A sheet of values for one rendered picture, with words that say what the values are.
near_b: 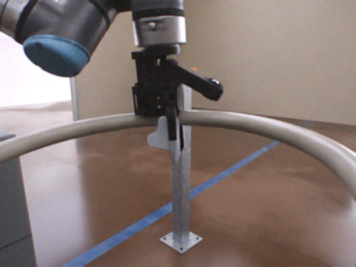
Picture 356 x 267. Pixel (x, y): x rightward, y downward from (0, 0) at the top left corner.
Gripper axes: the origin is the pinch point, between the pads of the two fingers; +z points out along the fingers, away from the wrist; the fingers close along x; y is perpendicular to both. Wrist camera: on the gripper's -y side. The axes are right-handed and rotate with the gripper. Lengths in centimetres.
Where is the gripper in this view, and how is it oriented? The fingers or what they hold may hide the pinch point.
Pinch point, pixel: (180, 152)
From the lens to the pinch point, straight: 54.0
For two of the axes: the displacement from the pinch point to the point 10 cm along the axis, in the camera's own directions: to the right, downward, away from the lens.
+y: -9.8, 0.1, 1.9
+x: -1.8, 3.1, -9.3
